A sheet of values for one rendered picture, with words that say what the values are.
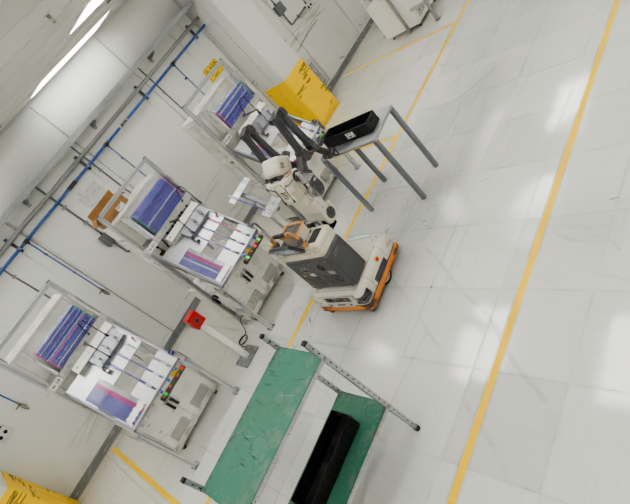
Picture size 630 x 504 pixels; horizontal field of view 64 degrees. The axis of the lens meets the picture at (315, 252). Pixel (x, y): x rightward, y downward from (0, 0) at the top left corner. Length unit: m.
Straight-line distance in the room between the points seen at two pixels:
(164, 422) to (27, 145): 3.40
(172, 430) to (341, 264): 2.35
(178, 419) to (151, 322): 1.86
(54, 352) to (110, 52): 3.80
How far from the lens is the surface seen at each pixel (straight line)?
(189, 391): 5.17
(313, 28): 8.92
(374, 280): 4.16
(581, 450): 2.97
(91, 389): 4.91
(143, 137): 6.86
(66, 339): 4.88
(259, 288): 5.43
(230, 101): 5.73
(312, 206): 4.09
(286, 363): 2.98
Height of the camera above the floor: 2.62
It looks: 29 degrees down
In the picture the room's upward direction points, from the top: 48 degrees counter-clockwise
